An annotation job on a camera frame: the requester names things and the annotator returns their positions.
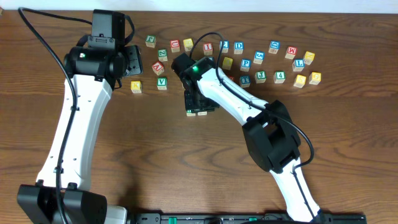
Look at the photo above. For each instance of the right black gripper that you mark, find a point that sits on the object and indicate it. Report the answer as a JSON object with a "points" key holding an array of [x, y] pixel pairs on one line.
{"points": [[199, 106]]}

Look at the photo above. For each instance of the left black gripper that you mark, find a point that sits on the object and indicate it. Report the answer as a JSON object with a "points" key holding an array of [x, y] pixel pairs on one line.
{"points": [[134, 60]]}

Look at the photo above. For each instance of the green N block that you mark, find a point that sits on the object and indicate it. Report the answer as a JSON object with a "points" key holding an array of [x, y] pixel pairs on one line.
{"points": [[191, 114]]}

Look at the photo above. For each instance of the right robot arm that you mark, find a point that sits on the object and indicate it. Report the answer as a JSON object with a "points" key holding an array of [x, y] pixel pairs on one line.
{"points": [[272, 139]]}

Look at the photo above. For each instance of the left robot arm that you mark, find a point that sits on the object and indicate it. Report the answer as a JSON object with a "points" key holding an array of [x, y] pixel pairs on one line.
{"points": [[93, 69]]}

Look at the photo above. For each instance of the yellow K block left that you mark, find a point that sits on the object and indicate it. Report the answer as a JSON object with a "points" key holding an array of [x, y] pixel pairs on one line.
{"points": [[136, 86]]}

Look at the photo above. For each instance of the yellow k block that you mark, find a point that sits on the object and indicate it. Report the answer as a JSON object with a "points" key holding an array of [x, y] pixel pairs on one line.
{"points": [[308, 57], [136, 86]]}

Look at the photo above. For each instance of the red A block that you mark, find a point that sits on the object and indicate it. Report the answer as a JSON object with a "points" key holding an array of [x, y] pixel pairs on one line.
{"points": [[158, 68]]}

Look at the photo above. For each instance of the green J block far left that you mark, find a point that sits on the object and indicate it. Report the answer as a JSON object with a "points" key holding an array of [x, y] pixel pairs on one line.
{"points": [[150, 41]]}

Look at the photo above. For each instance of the green j block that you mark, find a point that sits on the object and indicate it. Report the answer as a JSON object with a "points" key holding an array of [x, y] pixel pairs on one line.
{"points": [[260, 77], [150, 41]]}

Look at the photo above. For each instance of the green Z block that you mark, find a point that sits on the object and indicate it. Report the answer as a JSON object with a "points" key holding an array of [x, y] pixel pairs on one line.
{"points": [[162, 55]]}

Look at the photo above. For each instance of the green V block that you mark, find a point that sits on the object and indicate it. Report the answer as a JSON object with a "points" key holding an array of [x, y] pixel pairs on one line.
{"points": [[162, 83]]}

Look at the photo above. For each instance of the red U block top row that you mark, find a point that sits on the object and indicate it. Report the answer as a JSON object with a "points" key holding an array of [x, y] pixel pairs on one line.
{"points": [[175, 46]]}

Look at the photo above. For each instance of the yellow O block middle row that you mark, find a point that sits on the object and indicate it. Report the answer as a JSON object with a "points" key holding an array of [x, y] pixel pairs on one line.
{"points": [[227, 63]]}

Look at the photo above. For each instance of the red I block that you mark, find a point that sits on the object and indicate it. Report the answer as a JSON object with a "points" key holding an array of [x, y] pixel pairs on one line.
{"points": [[208, 48]]}

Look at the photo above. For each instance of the blue T block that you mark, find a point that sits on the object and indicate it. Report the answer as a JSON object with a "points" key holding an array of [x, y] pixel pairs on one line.
{"points": [[244, 81]]}

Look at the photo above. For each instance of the yellow S block top row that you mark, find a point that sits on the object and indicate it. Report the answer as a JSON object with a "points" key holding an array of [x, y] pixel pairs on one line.
{"points": [[188, 44]]}

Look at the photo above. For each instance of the blue 2 block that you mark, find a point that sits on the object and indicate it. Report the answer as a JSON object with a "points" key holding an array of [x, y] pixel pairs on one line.
{"points": [[224, 46]]}

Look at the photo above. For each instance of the blue P block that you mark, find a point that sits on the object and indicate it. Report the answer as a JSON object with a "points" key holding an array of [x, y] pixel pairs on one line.
{"points": [[245, 65]]}

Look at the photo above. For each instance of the blue D block centre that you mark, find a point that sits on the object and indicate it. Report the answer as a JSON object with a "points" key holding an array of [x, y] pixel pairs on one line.
{"points": [[238, 47]]}

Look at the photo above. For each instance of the blue d block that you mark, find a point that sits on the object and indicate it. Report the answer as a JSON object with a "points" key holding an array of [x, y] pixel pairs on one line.
{"points": [[238, 47], [274, 47]]}

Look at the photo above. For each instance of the green J block right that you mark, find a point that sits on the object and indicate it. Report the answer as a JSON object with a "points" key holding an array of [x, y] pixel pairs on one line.
{"points": [[260, 77]]}

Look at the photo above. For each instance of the blue 5 block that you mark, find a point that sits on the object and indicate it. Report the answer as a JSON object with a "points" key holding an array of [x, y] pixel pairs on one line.
{"points": [[258, 57]]}

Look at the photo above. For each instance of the green 4 block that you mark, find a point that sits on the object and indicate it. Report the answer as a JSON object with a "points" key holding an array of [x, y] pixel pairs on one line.
{"points": [[279, 77]]}

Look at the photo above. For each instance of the blue D block right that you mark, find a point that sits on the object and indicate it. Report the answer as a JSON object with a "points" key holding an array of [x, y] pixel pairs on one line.
{"points": [[274, 47]]}

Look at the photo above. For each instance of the yellow S block bottom right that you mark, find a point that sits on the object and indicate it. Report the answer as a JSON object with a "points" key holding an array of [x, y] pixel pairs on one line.
{"points": [[300, 81]]}

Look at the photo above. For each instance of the red M block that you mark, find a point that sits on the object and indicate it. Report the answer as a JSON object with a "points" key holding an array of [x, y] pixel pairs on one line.
{"points": [[291, 52]]}

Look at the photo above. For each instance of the blue L block right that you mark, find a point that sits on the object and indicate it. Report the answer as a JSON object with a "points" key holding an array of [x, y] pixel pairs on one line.
{"points": [[298, 65]]}

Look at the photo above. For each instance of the yellow G block far right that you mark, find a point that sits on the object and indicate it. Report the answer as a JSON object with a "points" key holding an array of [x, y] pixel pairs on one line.
{"points": [[315, 78]]}

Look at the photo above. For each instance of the yellow K block far right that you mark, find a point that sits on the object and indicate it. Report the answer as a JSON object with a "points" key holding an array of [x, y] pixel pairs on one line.
{"points": [[308, 57]]}

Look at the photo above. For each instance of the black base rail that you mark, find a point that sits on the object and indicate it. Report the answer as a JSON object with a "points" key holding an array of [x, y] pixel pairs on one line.
{"points": [[322, 218]]}

